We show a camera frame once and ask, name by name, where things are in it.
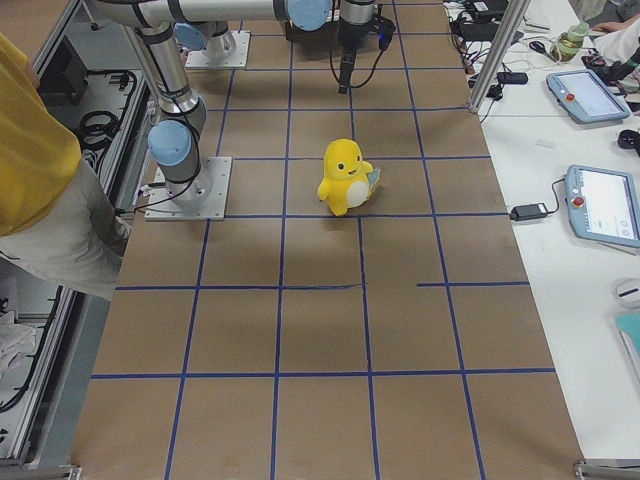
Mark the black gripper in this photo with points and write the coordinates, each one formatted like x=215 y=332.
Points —
x=350 y=34

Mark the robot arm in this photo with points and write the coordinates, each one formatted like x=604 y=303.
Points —
x=315 y=15
x=150 y=27

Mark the yellow dinosaur plush toy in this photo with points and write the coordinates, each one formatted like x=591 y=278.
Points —
x=348 y=179

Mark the green water bottle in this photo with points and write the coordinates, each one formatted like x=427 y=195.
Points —
x=569 y=43

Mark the black power adapter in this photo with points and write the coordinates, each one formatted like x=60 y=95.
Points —
x=529 y=212

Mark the far blue teach pendant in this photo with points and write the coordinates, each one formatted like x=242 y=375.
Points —
x=586 y=97

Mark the blue teach pendant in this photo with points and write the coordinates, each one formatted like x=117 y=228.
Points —
x=603 y=207
x=586 y=97

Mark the near blue teach pendant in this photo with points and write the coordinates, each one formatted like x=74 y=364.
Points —
x=603 y=207

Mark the person in yellow shirt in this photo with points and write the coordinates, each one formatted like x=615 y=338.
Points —
x=56 y=221

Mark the white computer mouse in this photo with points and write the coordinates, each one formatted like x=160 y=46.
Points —
x=626 y=292

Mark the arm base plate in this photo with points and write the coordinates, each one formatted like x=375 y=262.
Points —
x=205 y=199
x=226 y=51

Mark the aluminium frame post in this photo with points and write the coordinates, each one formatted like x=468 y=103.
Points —
x=502 y=41

